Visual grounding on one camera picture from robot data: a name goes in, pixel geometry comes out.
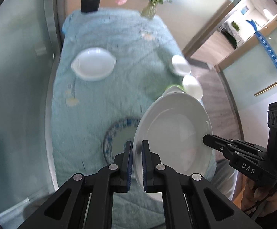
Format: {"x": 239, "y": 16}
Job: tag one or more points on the blue glass door sticker strip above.
{"x": 269, "y": 50}

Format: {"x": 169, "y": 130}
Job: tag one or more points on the grey cloth covered table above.
{"x": 231, "y": 35}

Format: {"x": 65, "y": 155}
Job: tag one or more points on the black flower pot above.
{"x": 90, "y": 4}

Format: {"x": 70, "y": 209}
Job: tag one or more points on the person's right hand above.
{"x": 253, "y": 193}

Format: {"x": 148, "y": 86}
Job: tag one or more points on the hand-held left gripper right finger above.
{"x": 145, "y": 164}

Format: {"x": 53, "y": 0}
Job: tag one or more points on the white eared plate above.
{"x": 93, "y": 63}

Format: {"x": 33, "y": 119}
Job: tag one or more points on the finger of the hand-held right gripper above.
{"x": 248, "y": 146}
{"x": 214, "y": 142}

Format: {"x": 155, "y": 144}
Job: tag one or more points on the green potted plant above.
{"x": 235, "y": 25}

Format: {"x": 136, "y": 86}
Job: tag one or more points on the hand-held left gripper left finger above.
{"x": 129, "y": 164}

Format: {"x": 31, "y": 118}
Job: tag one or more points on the person's grey clothing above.
{"x": 224, "y": 176}

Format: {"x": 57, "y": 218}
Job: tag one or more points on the glass vase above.
{"x": 149, "y": 10}

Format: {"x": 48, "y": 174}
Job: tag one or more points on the blue patterned plate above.
{"x": 119, "y": 136}

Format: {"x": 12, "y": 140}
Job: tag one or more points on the small white bowl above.
{"x": 180, "y": 64}
{"x": 192, "y": 87}

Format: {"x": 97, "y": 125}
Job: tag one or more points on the blue wall picture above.
{"x": 244, "y": 10}

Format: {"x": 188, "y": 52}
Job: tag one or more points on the light green quilted tablecloth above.
{"x": 119, "y": 40}

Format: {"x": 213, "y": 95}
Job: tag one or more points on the large white deep plate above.
{"x": 176, "y": 133}

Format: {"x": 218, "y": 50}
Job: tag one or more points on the green bowl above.
{"x": 174, "y": 85}

